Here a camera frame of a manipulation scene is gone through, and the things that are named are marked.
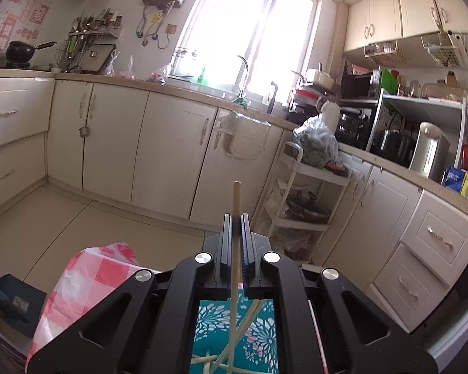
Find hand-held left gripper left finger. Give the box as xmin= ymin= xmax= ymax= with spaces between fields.
xmin=25 ymin=213 xmax=235 ymax=374

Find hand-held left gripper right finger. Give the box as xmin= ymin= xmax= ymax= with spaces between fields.
xmin=240 ymin=212 xmax=439 ymax=374

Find single wooden chopstick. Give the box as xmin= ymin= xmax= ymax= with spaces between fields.
xmin=228 ymin=181 xmax=242 ymax=363

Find bundle of wooden chopsticks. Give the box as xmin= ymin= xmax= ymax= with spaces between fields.
xmin=190 ymin=300 xmax=266 ymax=374

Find teal perforated plastic basket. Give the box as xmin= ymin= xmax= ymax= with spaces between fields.
xmin=191 ymin=300 xmax=281 ymax=374

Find dark lidded pot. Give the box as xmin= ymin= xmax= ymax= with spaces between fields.
xmin=286 ymin=191 xmax=332 ymax=223

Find white rolling cart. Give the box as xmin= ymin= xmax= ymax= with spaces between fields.
xmin=255 ymin=140 xmax=352 ymax=263

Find white door-mounted bag holder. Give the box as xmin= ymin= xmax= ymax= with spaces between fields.
xmin=218 ymin=110 xmax=271 ymax=160

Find cream kitchen base cabinets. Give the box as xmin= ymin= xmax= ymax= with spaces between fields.
xmin=0 ymin=72 xmax=468 ymax=332

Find plastic bag of greens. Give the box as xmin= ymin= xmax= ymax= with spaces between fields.
xmin=292 ymin=115 xmax=340 ymax=168

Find black tap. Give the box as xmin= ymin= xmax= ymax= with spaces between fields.
xmin=267 ymin=82 xmax=278 ymax=114

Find dish rack with dishes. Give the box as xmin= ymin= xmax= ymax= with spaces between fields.
xmin=286 ymin=88 xmax=324 ymax=123

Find white thermos jug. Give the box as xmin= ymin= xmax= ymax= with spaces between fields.
xmin=316 ymin=99 xmax=341 ymax=133

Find black toaster oven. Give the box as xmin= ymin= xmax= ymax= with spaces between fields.
xmin=335 ymin=103 xmax=375 ymax=149

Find chrome sink faucet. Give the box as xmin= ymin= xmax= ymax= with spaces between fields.
xmin=237 ymin=55 xmax=250 ymax=100

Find white casserole pot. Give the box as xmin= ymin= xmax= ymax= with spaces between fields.
xmin=305 ymin=68 xmax=336 ymax=90

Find clear plastic food bag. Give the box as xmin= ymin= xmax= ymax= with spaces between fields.
xmin=119 ymin=55 xmax=135 ymax=79
xmin=144 ymin=64 xmax=172 ymax=84
xmin=103 ymin=51 xmax=119 ymax=75

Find black microwave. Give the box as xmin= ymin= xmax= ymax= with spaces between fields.
xmin=341 ymin=72 xmax=379 ymax=100

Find stainless electric water boiler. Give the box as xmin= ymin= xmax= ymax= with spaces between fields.
xmin=409 ymin=122 xmax=451 ymax=182

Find kitchen window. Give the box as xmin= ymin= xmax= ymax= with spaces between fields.
xmin=172 ymin=0 xmax=338 ymax=104

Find green cutting board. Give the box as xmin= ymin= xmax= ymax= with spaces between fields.
xmin=380 ymin=68 xmax=399 ymax=94

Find dark teal dustpan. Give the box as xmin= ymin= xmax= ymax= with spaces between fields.
xmin=0 ymin=275 xmax=47 ymax=332

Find blue packet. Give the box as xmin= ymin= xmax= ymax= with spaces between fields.
xmin=441 ymin=167 xmax=466 ymax=193

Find steel countertop shelf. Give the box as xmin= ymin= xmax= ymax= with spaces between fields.
xmin=364 ymin=88 xmax=468 ymax=180

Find grey baking tray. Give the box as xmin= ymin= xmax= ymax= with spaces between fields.
xmin=82 ymin=44 xmax=115 ymax=73

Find white wire hanging basket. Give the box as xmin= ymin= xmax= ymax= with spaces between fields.
xmin=364 ymin=40 xmax=399 ymax=63

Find wall rack with kitchen tools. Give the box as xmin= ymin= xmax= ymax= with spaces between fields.
xmin=56 ymin=8 xmax=123 ymax=73

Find large wire hanging basket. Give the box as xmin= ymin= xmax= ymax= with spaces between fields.
xmin=421 ymin=31 xmax=468 ymax=67

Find black long-handled pan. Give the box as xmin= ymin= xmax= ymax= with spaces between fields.
xmin=6 ymin=41 xmax=57 ymax=66

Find cream wall cabinets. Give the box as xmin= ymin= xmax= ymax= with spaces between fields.
xmin=343 ymin=0 xmax=468 ymax=53

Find red paper wall decorations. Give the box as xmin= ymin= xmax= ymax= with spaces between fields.
xmin=0 ymin=0 xmax=49 ymax=53

